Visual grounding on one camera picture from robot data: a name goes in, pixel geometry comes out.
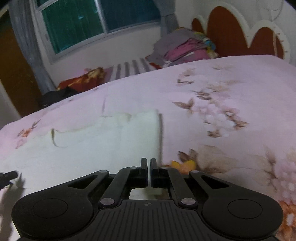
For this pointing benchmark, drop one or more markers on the striped grey white pillow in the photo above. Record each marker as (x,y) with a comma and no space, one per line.
(126,69)

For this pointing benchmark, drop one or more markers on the brown wooden door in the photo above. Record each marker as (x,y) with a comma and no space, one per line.
(16,75)

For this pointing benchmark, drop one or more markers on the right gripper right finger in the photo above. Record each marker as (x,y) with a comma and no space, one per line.
(171,179)

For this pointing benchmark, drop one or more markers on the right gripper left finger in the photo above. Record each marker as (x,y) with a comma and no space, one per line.
(123,182)

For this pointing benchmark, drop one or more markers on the pink floral bed sheet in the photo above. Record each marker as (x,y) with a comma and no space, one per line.
(227,125)

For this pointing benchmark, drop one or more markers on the grey curtain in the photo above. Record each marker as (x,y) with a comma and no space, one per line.
(169,21)
(23,27)

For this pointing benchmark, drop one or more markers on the window with green glass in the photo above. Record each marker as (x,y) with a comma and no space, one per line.
(67,25)

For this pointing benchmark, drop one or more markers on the right grey curtain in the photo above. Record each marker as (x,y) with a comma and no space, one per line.
(169,21)

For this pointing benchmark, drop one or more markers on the red white headboard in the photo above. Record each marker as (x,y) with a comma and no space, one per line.
(233,36)

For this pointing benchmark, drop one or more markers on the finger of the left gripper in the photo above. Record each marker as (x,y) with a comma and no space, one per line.
(5,178)

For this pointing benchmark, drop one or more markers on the stack of folded clothes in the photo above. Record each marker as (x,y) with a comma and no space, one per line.
(181,46)

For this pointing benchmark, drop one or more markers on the left grey curtain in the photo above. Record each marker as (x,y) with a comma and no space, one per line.
(23,27)

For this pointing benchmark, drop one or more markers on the cream white cloth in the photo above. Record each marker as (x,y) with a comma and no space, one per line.
(111,143)

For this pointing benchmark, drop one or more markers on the red orange blanket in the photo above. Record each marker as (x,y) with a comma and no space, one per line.
(85,82)

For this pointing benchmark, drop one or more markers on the black garment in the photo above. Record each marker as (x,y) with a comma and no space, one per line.
(53,97)

